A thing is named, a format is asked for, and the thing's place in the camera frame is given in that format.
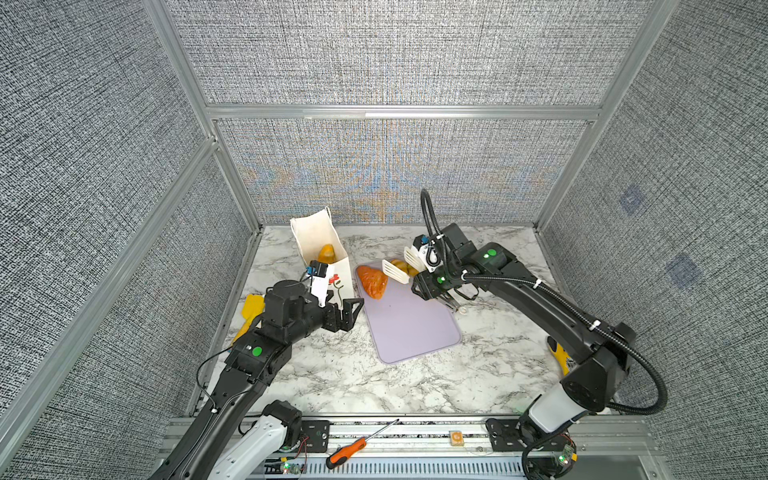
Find small orange square object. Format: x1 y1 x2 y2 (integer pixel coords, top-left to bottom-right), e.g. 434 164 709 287
449 431 465 447

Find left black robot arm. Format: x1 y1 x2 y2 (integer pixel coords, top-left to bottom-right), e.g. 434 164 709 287
151 280 364 479

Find yellow object behind right arm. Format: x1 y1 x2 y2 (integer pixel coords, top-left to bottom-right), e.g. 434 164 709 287
546 336 576 377

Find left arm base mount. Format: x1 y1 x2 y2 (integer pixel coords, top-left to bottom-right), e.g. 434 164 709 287
229 400 331 475

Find white paper bag with flower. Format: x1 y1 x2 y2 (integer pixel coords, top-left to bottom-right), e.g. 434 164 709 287
290 206 355 306

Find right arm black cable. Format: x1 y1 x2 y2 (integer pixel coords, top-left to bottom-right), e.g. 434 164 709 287
419 188 669 416

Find steel tongs with white tips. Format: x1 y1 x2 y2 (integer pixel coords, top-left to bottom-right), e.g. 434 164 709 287
381 246 468 315

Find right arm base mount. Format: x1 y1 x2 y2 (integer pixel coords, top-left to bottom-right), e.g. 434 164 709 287
485 417 578 479

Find lilac plastic tray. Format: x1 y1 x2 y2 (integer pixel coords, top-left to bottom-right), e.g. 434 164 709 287
354 273 462 365

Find small striped roll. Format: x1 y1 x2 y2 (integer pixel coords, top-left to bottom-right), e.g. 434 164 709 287
390 259 418 277

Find orange handled screwdriver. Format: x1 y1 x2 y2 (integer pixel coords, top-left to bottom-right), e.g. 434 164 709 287
325 419 401 470

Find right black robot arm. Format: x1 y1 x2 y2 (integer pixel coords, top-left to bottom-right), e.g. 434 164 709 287
404 224 631 434

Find yellow silicone spatula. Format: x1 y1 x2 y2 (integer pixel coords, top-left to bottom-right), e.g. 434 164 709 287
232 295 265 343

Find dark orange triangular pastry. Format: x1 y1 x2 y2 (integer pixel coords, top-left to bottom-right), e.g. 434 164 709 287
356 265 389 300

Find large striped croissant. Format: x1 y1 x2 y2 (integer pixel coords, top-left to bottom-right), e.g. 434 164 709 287
317 244 337 265

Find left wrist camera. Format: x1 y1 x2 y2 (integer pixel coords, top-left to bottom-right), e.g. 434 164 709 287
307 260 329 308

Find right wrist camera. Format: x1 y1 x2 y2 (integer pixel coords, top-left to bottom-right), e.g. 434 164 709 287
411 234 442 272

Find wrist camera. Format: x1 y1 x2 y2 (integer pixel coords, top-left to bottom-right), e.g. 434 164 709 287
307 260 329 308
411 234 442 272

